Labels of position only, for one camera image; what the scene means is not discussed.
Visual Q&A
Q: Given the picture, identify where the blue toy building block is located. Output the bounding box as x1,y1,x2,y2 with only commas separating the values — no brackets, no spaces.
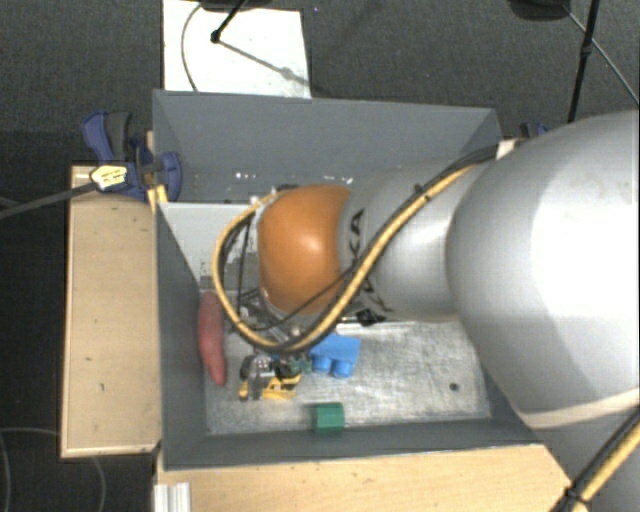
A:
307,332,363,380

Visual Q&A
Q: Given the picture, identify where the red-brown sweet potato toy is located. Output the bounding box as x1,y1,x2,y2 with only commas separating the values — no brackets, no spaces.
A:
196,291,229,387

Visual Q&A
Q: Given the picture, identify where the black cylinder on white bracket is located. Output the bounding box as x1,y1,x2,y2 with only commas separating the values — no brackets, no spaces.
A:
334,308,387,335

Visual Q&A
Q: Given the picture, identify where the green toy block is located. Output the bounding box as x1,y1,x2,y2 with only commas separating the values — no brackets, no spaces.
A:
310,401,347,434

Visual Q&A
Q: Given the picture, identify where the grey metal bin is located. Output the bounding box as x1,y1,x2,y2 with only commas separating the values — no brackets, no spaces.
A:
151,88,547,471

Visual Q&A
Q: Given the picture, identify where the pale wood flat board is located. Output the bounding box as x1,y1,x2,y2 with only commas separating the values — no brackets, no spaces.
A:
60,165,164,459

